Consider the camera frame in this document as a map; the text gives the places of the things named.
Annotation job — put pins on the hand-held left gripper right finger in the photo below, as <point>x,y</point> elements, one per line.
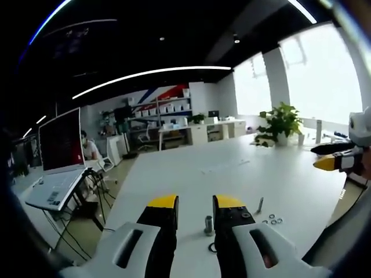
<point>246,252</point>

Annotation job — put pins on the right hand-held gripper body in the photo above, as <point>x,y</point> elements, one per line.
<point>362,130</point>

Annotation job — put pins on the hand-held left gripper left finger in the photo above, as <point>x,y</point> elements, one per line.
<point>127,249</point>

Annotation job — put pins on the grey threaded stud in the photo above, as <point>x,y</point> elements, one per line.
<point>208,224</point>

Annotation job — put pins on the grey metal bolt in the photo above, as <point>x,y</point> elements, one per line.
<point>260,206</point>

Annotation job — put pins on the large potted green plant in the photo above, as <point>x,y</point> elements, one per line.
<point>279,121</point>

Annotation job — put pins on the black laptop stand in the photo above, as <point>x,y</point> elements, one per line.
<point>95,188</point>

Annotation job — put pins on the white office chair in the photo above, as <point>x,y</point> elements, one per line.
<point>105,165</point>

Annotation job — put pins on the white low cabinet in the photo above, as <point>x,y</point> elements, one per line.
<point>116,149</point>

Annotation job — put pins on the white laptop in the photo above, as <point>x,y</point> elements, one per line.
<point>59,150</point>

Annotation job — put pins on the black monitor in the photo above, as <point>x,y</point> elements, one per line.
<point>213,113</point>

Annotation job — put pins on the white desk with cabinets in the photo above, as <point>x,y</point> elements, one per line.
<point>200,131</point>

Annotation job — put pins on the short ceiling light strip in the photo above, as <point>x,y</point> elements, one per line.
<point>303,10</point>

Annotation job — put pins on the small potted green plant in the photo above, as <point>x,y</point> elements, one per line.
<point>198,118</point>

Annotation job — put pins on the shelf with white boxes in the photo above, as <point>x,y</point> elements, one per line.
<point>162,111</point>

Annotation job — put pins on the long ceiling light strip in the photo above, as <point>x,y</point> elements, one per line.
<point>150,73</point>

